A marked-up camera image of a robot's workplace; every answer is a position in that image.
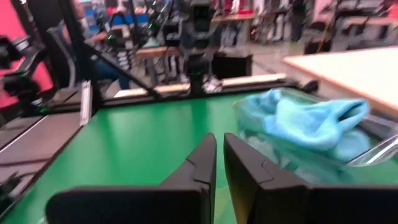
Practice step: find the wooden workbench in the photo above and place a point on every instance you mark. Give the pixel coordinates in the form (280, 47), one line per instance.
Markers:
(155, 51)

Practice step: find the black box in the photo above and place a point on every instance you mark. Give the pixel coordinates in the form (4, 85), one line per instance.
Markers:
(231, 65)

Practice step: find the black device with green light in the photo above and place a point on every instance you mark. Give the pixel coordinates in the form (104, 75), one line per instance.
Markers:
(21, 81)

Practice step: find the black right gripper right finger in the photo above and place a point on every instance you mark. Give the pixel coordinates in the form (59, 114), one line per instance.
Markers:
(273, 202)

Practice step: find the person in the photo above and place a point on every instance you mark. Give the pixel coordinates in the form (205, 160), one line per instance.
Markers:
(109, 68)

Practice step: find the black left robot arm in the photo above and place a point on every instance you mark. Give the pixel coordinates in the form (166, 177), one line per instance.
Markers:
(199, 37)

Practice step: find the clear plastic basket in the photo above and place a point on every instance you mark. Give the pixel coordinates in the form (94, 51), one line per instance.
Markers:
(373, 152)

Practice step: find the small blue microfiber towel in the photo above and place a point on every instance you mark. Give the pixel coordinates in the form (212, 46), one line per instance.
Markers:
(351, 146)

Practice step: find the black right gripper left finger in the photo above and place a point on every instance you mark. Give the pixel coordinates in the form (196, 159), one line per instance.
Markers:
(140, 205)

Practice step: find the large blue microfiber towel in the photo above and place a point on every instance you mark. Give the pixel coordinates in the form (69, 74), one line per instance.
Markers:
(311, 124)

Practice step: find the silver aluminium frame bracket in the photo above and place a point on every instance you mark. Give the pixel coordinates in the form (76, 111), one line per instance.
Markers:
(86, 102)

